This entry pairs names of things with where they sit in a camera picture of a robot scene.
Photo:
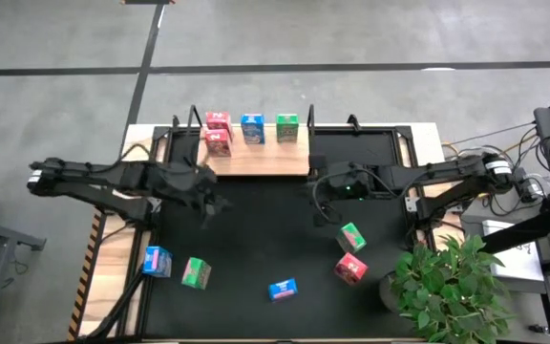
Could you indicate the white paper sheet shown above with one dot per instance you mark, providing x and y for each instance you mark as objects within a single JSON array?
[{"x": 518, "y": 263}]

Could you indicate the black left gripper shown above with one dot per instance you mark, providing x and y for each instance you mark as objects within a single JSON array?
[{"x": 194, "y": 184}]

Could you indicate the black frame clamp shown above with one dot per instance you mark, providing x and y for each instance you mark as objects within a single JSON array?
[
  {"x": 175, "y": 122},
  {"x": 353, "y": 120}
]

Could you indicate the black power adapter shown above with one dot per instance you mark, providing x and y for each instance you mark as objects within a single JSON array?
[{"x": 528, "y": 188}]

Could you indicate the black metal shelf frame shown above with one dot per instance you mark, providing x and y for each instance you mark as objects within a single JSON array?
[{"x": 311, "y": 114}]

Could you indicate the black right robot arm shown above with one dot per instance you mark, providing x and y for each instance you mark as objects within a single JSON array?
[{"x": 447, "y": 169}]

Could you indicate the small black knob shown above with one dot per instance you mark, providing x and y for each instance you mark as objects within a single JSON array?
[{"x": 537, "y": 328}]

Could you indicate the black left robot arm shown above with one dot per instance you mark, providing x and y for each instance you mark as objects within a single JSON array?
[{"x": 112, "y": 174}]

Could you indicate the green leafy plant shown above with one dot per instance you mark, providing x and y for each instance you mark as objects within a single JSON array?
[{"x": 447, "y": 286}]

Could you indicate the dark plant pot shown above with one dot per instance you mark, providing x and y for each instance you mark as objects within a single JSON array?
[{"x": 387, "y": 291}]

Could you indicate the light wooden shelf board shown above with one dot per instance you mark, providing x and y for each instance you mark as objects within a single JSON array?
[{"x": 265, "y": 160}]

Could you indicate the black diagonal frame strut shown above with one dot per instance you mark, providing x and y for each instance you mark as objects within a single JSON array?
[
  {"x": 514, "y": 237},
  {"x": 117, "y": 306}
]

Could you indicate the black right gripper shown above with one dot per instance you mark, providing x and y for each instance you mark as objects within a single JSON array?
[{"x": 351, "y": 179}]

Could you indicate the brown flat floor object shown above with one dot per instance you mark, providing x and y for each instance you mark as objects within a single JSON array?
[{"x": 148, "y": 1}]

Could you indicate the green Apple Jacks cereal box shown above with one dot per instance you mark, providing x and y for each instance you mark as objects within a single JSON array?
[
  {"x": 351, "y": 237},
  {"x": 287, "y": 127},
  {"x": 196, "y": 273}
]

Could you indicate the black table mat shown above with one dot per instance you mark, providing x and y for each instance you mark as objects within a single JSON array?
[{"x": 237, "y": 315}]

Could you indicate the red Froot Loops cereal box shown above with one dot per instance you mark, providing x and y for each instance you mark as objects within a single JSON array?
[
  {"x": 218, "y": 120},
  {"x": 351, "y": 268},
  {"x": 217, "y": 142}
]

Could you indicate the blue Rice Krispies cereal box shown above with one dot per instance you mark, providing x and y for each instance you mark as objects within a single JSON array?
[
  {"x": 252, "y": 128},
  {"x": 157, "y": 261},
  {"x": 282, "y": 289}
]

